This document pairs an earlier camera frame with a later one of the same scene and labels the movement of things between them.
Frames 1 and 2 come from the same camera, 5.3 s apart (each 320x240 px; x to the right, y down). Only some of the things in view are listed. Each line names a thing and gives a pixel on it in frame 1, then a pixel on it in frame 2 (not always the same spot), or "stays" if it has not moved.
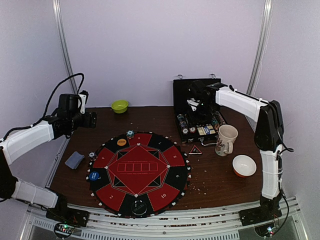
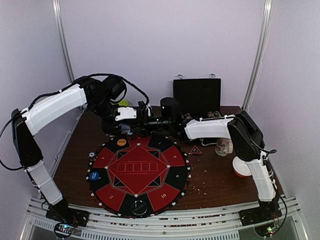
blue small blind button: x=94 y=176 stays
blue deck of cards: x=74 y=160 -> x=125 y=128
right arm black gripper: x=200 y=115 -> x=179 y=123
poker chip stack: x=92 y=156 stays
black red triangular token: x=195 y=150 stays
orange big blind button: x=121 y=142 stays
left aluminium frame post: x=59 y=25 stays
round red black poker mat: x=137 y=175 stays
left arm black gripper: x=86 y=123 -> x=110 y=128
